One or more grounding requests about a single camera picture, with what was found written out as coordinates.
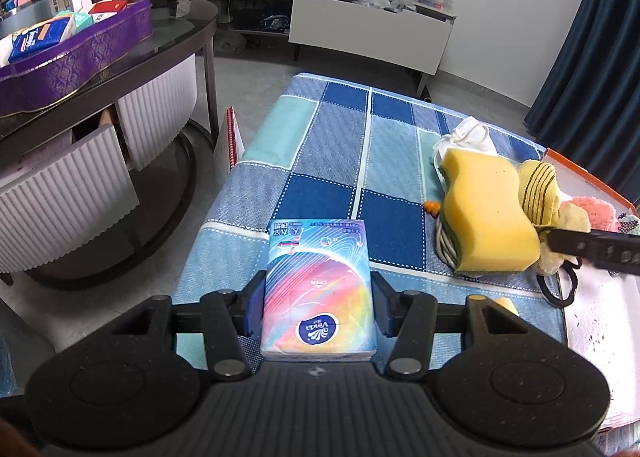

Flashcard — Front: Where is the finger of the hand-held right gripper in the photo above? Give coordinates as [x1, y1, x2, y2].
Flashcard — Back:
[547, 228, 640, 278]

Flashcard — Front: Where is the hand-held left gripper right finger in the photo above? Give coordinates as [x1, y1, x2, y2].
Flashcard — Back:
[370, 270, 531, 381]

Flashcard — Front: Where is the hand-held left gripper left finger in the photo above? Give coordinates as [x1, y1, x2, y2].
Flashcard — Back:
[107, 270, 268, 381]

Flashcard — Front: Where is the pink plush cloth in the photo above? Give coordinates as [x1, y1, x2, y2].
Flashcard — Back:
[570, 196, 617, 234]

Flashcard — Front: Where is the rainbow tissue pack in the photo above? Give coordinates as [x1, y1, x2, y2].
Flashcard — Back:
[260, 218, 377, 363]

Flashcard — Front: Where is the yellow striped towel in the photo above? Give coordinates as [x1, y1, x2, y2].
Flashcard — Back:
[515, 160, 564, 229]

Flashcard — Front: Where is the white box with orange rim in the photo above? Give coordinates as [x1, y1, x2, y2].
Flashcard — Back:
[542, 147, 640, 438]

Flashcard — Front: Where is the yellow sponge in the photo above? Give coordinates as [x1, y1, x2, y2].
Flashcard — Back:
[438, 147, 542, 273]

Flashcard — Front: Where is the white face mask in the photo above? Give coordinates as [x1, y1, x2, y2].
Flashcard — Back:
[432, 118, 501, 173]

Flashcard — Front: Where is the cream fluffy cloth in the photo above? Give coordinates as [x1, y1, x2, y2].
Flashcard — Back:
[537, 202, 592, 276]

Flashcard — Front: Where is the blue checkered blanket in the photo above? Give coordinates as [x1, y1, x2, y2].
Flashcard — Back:
[172, 72, 569, 374]

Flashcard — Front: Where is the dark blue curtain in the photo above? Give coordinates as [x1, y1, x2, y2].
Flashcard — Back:
[522, 0, 640, 189]

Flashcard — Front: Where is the white tv cabinet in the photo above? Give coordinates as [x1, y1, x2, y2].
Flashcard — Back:
[170, 0, 459, 94]

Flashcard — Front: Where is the round glass table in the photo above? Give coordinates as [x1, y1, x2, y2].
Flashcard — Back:
[0, 0, 221, 289]

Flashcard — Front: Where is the blue bag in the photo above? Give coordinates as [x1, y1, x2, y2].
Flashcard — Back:
[257, 12, 291, 36]

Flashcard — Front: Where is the purple tray with packets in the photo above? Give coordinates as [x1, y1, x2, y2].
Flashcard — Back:
[0, 0, 154, 116]

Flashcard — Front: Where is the pile of clear plastic bags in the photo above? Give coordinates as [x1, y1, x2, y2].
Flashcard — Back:
[352, 0, 454, 16]

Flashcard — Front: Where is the red and white box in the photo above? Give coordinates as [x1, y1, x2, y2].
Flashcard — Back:
[88, 0, 129, 24]

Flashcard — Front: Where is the blue tissue pack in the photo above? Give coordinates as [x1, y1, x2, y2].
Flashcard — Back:
[7, 20, 69, 63]

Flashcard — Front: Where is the black hair tie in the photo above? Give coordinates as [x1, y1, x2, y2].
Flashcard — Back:
[537, 261, 581, 309]

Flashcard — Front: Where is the white cable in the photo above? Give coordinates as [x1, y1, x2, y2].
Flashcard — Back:
[433, 216, 482, 273]

